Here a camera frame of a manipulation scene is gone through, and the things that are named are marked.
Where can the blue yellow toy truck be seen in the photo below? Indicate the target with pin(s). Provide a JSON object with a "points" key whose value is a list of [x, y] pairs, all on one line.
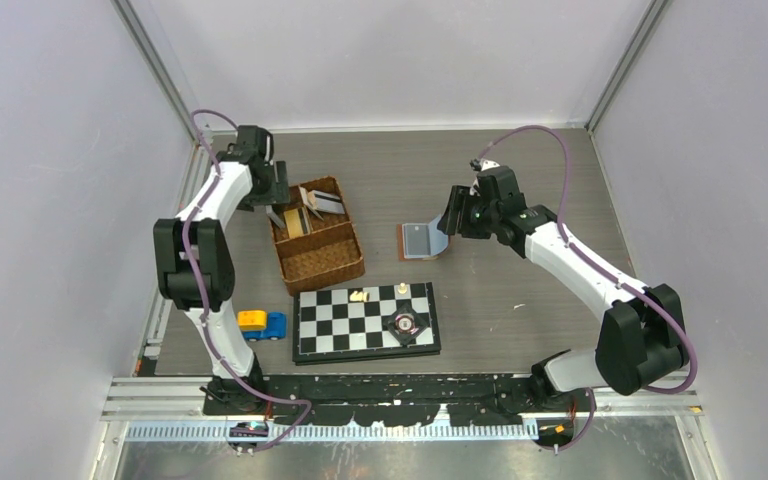
{"points": [[257, 325]]}

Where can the brown leather card holder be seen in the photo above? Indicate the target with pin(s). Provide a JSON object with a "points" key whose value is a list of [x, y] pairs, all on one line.
{"points": [[439, 241]]}

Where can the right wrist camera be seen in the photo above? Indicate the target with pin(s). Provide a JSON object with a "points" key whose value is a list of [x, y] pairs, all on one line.
{"points": [[479, 165]]}

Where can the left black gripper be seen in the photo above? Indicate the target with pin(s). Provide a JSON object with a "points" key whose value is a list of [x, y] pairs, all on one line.
{"points": [[277, 193]]}

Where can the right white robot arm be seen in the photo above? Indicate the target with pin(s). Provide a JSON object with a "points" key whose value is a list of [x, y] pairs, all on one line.
{"points": [[642, 336]]}

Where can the black red round object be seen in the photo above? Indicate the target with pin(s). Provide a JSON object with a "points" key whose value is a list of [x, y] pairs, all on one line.
{"points": [[405, 324]]}

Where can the fallen cream chess piece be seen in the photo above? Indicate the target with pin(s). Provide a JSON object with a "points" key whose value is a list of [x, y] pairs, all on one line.
{"points": [[359, 296]]}

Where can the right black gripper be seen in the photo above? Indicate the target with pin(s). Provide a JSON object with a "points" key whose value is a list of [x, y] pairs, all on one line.
{"points": [[460, 199]]}

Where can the white magnetic stripe card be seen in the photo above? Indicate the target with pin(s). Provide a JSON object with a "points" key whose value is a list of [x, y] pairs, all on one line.
{"points": [[319, 202]]}

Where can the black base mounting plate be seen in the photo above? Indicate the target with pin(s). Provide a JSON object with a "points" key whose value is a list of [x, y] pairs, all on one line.
{"points": [[391, 400]]}

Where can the brown woven basket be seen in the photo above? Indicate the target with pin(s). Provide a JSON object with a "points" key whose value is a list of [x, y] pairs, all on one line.
{"points": [[328, 255]]}

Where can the black white chessboard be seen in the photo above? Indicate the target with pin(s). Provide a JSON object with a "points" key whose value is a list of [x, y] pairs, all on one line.
{"points": [[328, 328]]}

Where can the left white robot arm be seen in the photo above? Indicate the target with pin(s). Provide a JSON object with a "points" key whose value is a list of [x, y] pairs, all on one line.
{"points": [[193, 261]]}

